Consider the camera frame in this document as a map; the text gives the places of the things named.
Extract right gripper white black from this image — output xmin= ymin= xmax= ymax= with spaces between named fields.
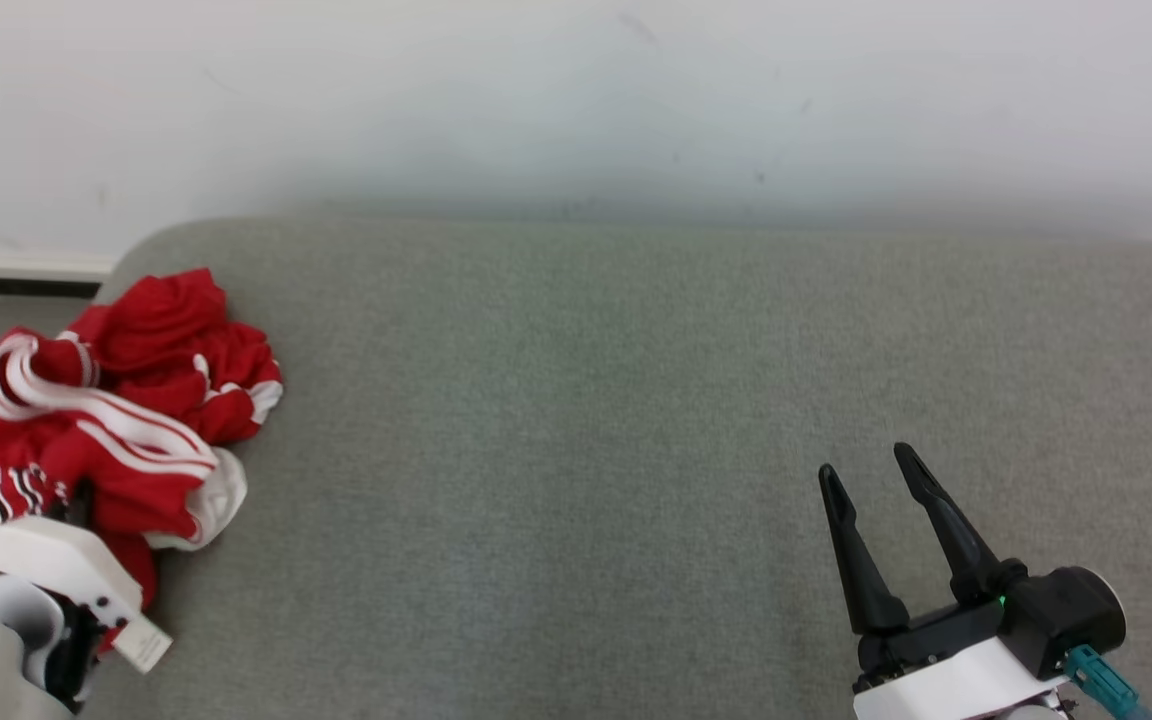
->
xmin=818 ymin=443 xmax=1073 ymax=720

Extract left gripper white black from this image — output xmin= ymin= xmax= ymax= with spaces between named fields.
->
xmin=0 ymin=480 xmax=145 ymax=698

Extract red shorts with white stripes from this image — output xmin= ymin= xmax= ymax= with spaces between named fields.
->
xmin=0 ymin=330 xmax=249 ymax=673

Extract grey fabric sofa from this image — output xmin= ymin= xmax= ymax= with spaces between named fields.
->
xmin=76 ymin=215 xmax=1152 ymax=720

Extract right camera cable teal plug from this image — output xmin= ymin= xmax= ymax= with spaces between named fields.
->
xmin=1064 ymin=645 xmax=1152 ymax=720

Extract white wall baseboard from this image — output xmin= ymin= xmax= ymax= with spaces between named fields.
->
xmin=0 ymin=248 xmax=119 ymax=297

